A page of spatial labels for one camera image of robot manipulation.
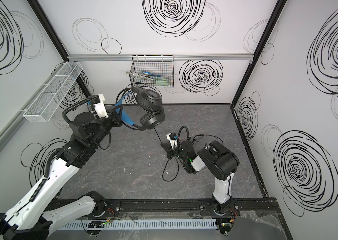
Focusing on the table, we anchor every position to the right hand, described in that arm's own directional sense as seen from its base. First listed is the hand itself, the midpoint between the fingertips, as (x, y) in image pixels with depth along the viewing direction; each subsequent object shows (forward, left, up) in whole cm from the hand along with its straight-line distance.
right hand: (160, 145), depth 88 cm
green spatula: (+29, +1, +25) cm, 38 cm away
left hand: (0, +14, +33) cm, 36 cm away
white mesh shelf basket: (+9, +56, +26) cm, 62 cm away
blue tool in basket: (+36, +9, +26) cm, 45 cm away
